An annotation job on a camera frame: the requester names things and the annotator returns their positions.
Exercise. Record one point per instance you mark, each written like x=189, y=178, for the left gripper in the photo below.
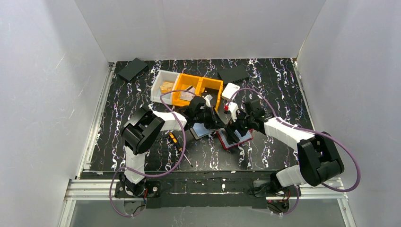
x=214, y=117

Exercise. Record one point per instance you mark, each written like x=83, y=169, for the red card holder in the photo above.
x=228, y=143

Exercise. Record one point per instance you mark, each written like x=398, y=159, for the silver VIP card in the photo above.
x=189, y=94

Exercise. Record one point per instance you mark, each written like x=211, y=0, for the black yellow screwdriver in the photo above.
x=175, y=142

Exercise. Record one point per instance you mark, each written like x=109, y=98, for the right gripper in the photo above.
x=236, y=126

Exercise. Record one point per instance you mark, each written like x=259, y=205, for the black flat box right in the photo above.
x=233, y=75

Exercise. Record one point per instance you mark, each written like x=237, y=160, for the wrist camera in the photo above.
x=231, y=108
x=207, y=99

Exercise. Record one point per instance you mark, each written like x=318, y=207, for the black flat box left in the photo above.
x=132, y=69

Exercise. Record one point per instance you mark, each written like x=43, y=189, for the gold card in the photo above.
x=166, y=88
x=168, y=83

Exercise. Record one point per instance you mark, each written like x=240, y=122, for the black flat box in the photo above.
x=233, y=75
x=132, y=69

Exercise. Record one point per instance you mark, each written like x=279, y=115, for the aluminium table rail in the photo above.
x=68, y=205

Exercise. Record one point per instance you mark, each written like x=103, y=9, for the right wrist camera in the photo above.
x=231, y=108

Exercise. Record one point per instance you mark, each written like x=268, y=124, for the yellow bin with black card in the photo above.
x=210, y=86

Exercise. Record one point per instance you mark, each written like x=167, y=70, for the white plastic bin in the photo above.
x=162, y=76

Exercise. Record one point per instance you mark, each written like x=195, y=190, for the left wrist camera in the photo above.
x=207, y=99

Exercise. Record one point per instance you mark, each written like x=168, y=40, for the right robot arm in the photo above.
x=318, y=157

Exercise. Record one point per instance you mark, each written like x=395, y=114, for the yellow bin with silver card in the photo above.
x=184, y=81

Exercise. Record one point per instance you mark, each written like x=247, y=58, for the gold card in white bin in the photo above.
x=168, y=83

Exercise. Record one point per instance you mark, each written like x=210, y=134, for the white small box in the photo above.
x=229, y=91

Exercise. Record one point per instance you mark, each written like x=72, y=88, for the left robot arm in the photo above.
x=142, y=129

